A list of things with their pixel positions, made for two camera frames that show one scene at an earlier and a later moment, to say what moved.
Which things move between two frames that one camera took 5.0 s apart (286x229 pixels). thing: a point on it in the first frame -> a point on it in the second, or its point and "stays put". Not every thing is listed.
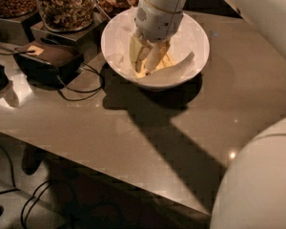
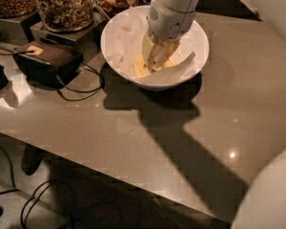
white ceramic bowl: x=188 y=52 stays put
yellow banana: x=142 y=72 stays put
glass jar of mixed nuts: x=65 y=8 stays put
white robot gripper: x=157 y=24 -> x=169 y=22
